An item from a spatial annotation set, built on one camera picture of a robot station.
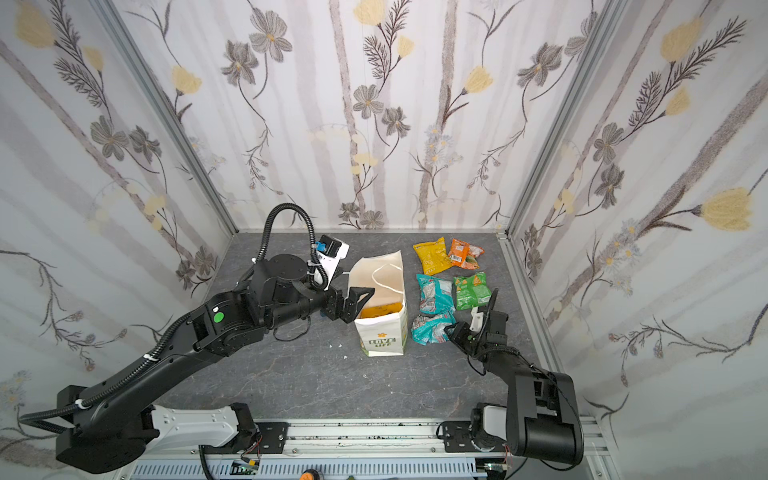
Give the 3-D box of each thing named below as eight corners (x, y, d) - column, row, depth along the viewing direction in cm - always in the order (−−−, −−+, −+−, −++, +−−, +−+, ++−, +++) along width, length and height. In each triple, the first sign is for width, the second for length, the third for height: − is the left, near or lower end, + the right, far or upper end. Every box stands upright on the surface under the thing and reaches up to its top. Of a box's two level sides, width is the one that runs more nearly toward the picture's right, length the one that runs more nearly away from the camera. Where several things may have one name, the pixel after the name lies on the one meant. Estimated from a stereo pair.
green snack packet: (456, 309, 100) (458, 303, 97) (451, 278, 108) (453, 272, 105) (490, 309, 100) (493, 304, 97) (483, 278, 108) (485, 272, 105)
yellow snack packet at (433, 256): (426, 276, 109) (427, 269, 105) (413, 251, 116) (414, 244, 113) (455, 268, 111) (457, 261, 108) (441, 244, 119) (443, 237, 116)
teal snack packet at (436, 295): (419, 314, 99) (420, 307, 95) (416, 282, 107) (418, 274, 103) (453, 314, 99) (456, 307, 95) (448, 282, 107) (450, 274, 103)
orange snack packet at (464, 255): (451, 270, 110) (453, 262, 107) (447, 245, 118) (449, 237, 114) (483, 270, 111) (487, 262, 107) (477, 246, 118) (480, 237, 115)
